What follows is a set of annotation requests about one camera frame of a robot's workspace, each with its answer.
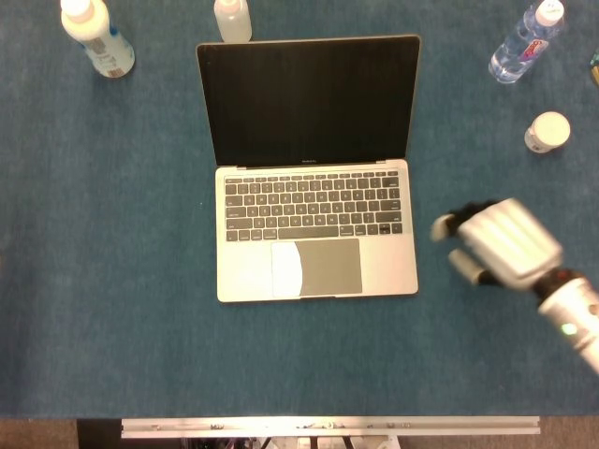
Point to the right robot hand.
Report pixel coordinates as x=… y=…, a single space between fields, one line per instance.
x=507 y=243

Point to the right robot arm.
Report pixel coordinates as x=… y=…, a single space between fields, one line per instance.
x=571 y=304

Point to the silver open laptop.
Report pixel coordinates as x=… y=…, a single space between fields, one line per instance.
x=313 y=262

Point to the small white capped jar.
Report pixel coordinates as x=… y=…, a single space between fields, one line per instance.
x=548 y=131

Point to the green yellow object at edge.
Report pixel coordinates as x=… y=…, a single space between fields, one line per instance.
x=594 y=69

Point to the clear water bottle pink label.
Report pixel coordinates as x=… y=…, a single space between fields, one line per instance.
x=524 y=47

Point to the small translucent plastic bottle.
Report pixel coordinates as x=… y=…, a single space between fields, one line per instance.
x=232 y=21

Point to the white bottle with blue label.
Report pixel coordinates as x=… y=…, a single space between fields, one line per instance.
x=99 y=43

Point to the aluminium frame rail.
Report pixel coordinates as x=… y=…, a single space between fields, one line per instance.
x=327 y=426

